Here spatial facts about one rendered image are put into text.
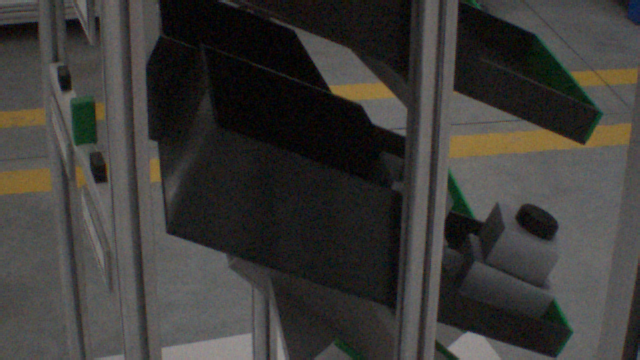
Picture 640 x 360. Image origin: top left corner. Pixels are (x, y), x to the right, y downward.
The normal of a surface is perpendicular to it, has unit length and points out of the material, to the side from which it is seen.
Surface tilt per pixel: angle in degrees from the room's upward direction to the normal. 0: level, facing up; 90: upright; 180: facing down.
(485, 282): 86
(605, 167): 0
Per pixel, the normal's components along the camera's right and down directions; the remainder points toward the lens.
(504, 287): -0.01, 0.39
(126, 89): 0.33, 0.44
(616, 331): -0.95, 0.14
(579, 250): 0.01, -0.88
